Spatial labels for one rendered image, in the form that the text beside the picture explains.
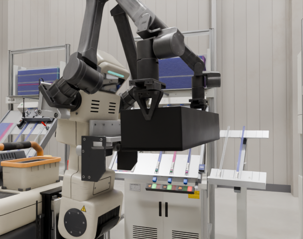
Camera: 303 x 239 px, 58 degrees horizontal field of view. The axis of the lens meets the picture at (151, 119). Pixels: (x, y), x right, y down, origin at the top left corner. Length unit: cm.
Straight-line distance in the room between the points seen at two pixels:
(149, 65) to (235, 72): 427
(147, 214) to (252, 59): 336
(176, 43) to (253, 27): 446
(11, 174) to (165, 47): 88
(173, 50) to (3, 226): 86
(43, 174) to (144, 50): 81
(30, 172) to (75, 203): 28
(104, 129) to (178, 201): 136
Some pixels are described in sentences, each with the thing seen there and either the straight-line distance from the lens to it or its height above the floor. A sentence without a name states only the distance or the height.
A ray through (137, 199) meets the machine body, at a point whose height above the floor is 45.
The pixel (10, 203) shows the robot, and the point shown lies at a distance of 117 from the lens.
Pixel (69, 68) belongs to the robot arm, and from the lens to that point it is 89.
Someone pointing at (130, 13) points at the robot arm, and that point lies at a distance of 85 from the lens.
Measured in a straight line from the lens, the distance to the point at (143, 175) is 202.
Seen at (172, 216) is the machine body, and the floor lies 34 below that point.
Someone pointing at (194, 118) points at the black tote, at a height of 110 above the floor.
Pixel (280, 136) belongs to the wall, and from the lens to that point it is 489.
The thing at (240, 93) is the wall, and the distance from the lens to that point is 489.
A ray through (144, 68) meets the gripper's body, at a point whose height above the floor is 123.
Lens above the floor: 109
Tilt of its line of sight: 1 degrees up
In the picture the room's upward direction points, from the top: straight up
